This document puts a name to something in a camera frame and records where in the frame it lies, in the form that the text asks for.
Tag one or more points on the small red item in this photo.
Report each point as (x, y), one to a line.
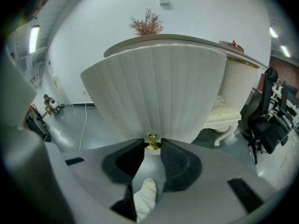
(234, 43)

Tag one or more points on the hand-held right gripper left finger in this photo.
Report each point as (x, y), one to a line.
(93, 171)

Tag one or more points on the black high-back office chair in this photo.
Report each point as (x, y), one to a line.
(266, 125)

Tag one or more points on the white curved desk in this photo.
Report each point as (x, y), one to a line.
(238, 83)

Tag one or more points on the cream upholstered stool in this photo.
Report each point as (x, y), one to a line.
(222, 115)

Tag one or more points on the white large drawer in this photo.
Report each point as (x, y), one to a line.
(151, 90)

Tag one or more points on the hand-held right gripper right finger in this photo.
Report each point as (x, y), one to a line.
(210, 171)

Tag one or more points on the long ceiling lamp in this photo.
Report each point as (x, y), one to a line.
(34, 39)

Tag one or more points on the white wall switch box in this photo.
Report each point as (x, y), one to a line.
(164, 1)

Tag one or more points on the dried plant in white pot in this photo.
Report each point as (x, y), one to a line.
(146, 24)

